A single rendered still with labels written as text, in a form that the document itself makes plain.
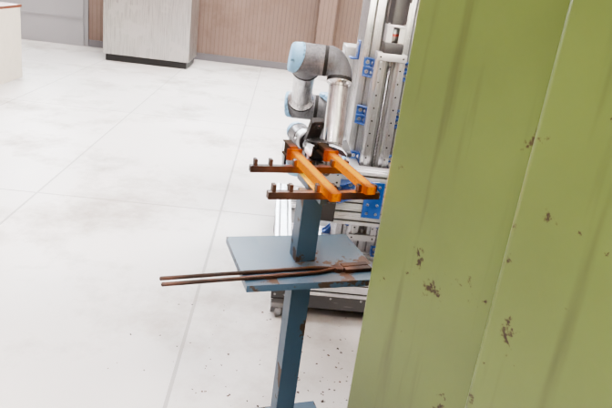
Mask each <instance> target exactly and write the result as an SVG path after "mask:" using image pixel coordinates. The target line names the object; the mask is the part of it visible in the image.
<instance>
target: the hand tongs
mask: <svg viewBox="0 0 612 408"><path fill-rule="evenodd" d="M297 270H310V271H300V272H288V273H276V274H264V275H251V276H239V277H227V278H215V279H202V280H183V279H196V278H208V277H220V276H233V275H246V274H259V273H272V272H284V271H297ZM332 271H334V272H338V273H340V272H343V271H344V272H345V273H353V272H365V271H372V267H371V266H370V265H368V263H367V262H366V261H358V262H344V263H341V264H334V265H332V266H304V267H289V268H277V269H263V270H238V271H224V272H212V273H199V274H185V275H172V276H160V277H159V280H160V281H166V282H161V284H160V285H161V286H162V287H166V286H178V285H190V284H201V283H213V282H225V281H248V280H260V279H272V278H283V277H295V276H306V275H316V274H322V273H327V272H332ZM170 280H178V281H170Z"/></svg>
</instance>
